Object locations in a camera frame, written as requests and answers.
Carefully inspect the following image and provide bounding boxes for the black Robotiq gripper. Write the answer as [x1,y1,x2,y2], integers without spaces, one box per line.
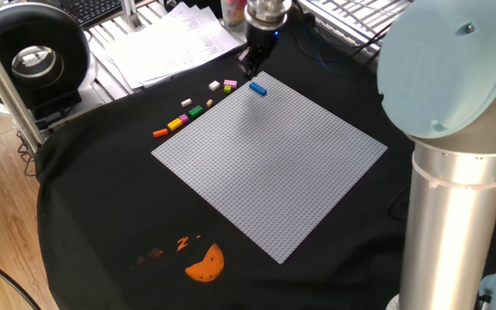
[235,22,281,79]

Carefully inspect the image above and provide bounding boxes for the blue long Lego brick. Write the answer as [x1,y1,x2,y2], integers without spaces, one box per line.
[248,81,269,96]

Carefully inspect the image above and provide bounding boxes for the clear cup of Lego pieces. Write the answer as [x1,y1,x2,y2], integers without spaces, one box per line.
[220,0,249,28]

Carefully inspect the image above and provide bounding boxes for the grey Lego baseplate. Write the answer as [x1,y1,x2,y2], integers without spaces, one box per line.
[151,71,388,265]

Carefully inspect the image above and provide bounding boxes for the white printed paper sheets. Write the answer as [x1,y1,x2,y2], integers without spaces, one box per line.
[88,2,243,90]

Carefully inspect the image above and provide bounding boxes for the black computer keyboard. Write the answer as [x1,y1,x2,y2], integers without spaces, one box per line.
[60,0,124,28]

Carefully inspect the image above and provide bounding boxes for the black cloth with orange print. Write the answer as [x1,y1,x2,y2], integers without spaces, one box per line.
[34,19,496,310]

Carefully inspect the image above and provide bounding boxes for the aluminium frame post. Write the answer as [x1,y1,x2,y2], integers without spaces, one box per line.
[0,16,47,154]
[121,0,144,31]

